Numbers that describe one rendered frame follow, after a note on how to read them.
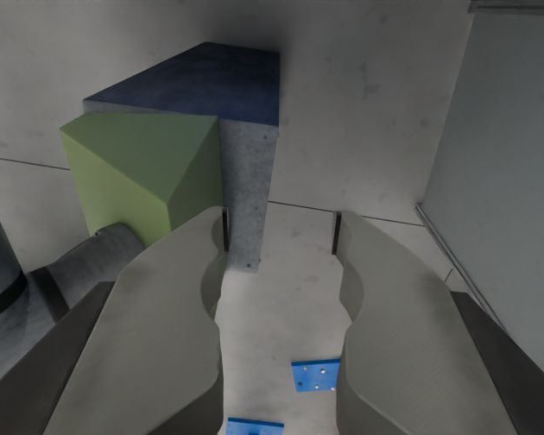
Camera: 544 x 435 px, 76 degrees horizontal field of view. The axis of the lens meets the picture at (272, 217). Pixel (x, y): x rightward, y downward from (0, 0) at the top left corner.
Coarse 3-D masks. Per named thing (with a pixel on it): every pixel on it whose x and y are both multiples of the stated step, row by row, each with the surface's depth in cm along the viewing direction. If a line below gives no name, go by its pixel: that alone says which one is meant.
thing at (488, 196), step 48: (480, 48) 123; (528, 48) 99; (480, 96) 122; (528, 96) 98; (480, 144) 121; (528, 144) 98; (432, 192) 157; (480, 192) 120; (528, 192) 97; (480, 240) 119; (528, 240) 97; (480, 288) 119; (528, 288) 96; (528, 336) 96
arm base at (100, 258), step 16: (112, 224) 40; (96, 240) 38; (112, 240) 37; (128, 240) 37; (64, 256) 37; (80, 256) 36; (96, 256) 36; (112, 256) 36; (128, 256) 36; (32, 272) 36; (48, 272) 35; (64, 272) 35; (80, 272) 35; (96, 272) 35; (112, 272) 35; (48, 288) 33; (64, 288) 34; (80, 288) 34; (48, 304) 33; (64, 304) 33
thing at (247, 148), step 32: (160, 64) 85; (192, 64) 90; (224, 64) 97; (256, 64) 105; (96, 96) 55; (128, 96) 57; (160, 96) 60; (192, 96) 63; (224, 96) 66; (256, 96) 69; (224, 128) 54; (256, 128) 54; (224, 160) 57; (256, 160) 57; (224, 192) 60; (256, 192) 60; (256, 224) 63; (256, 256) 67
